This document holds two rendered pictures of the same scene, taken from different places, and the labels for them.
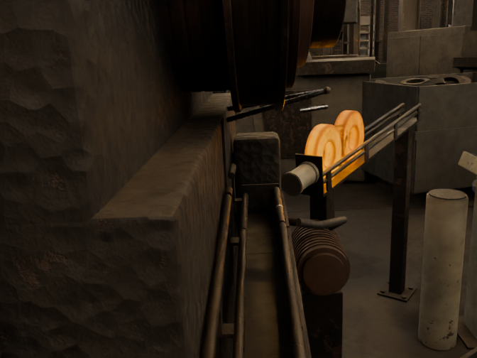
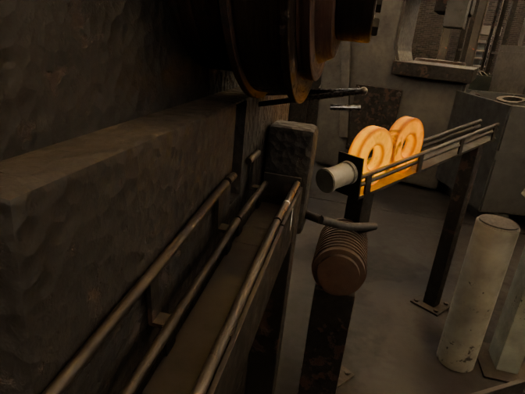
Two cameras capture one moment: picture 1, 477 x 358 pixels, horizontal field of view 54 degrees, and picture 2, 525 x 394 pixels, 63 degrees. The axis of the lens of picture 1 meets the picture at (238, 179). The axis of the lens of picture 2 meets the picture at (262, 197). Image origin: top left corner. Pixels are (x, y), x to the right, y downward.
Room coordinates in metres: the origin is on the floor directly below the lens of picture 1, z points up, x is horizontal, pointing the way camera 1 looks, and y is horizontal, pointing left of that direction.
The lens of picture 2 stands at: (0.10, -0.13, 0.97)
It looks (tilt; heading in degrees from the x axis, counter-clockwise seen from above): 21 degrees down; 9
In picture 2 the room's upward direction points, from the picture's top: 6 degrees clockwise
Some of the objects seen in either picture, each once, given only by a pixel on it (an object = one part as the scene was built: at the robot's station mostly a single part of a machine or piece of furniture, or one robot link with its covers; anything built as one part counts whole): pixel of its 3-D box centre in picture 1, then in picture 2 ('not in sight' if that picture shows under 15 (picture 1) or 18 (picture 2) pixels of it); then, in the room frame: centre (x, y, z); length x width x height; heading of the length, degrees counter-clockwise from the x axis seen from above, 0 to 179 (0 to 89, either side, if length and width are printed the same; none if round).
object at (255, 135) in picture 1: (256, 187); (286, 177); (1.01, -0.04, 0.68); 0.11 x 0.08 x 0.24; 87
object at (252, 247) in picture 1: (262, 233); (268, 224); (0.79, -0.04, 0.66); 0.19 x 0.07 x 0.01; 177
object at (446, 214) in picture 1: (441, 270); (475, 295); (1.39, -0.65, 0.26); 0.12 x 0.12 x 0.52
